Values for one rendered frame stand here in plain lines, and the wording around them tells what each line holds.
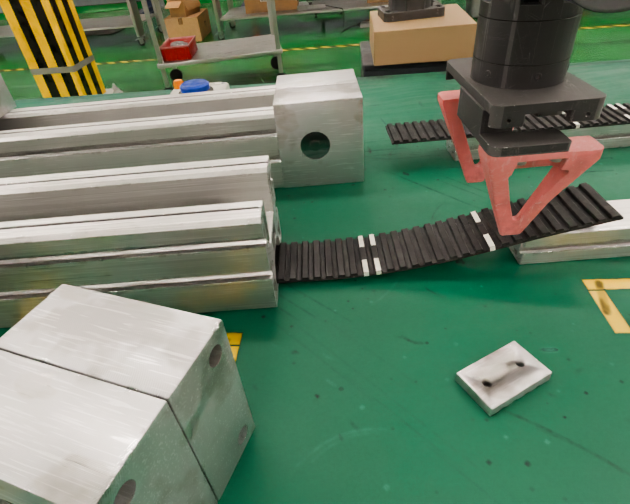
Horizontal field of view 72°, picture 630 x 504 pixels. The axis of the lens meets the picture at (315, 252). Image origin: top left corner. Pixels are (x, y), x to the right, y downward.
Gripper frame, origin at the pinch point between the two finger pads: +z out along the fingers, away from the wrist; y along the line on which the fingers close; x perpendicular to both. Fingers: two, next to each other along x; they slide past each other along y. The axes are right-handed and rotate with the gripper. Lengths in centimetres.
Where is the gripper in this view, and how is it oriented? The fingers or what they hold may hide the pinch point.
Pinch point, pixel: (492, 196)
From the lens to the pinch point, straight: 36.8
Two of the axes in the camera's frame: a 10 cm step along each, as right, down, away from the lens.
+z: 0.8, 7.9, 6.1
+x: 10.0, -0.8, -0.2
